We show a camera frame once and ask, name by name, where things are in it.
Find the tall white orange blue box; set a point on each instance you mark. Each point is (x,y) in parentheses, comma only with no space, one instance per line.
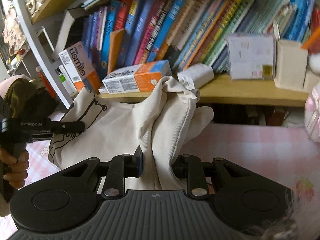
(80,67)

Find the pink plaid cartoon desk mat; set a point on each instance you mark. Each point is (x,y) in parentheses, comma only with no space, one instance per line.
(250,150)

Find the pink white plush bunny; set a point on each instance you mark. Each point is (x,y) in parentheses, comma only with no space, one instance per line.
(313,110)

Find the row of colourful books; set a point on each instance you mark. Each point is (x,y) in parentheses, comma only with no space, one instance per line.
(175,22)

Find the wooden bookshelf white frame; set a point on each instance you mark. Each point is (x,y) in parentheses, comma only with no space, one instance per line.
(250,92)

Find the cream t-shirt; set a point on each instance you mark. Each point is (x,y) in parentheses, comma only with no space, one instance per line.
(130,125)

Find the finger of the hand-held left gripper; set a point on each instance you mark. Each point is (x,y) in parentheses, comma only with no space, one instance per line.
(67,127)

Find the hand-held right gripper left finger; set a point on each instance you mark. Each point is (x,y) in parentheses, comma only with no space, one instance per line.
(140,163)

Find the dark olive bag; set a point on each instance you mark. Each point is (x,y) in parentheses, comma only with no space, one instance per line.
(30,97)

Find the flat white orange box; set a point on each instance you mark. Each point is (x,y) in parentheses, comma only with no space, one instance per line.
(135,77)

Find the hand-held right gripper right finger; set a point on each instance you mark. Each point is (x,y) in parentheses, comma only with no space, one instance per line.
(185,170)

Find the small white green box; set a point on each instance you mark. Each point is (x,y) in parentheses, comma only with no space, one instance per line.
(65,82)

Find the person's left hand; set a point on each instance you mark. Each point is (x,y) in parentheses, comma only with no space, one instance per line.
(20,172)

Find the clear plastic card box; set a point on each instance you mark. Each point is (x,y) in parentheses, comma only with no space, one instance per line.
(250,57)

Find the cream pen holder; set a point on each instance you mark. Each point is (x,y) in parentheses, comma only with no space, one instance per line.
(290,65)

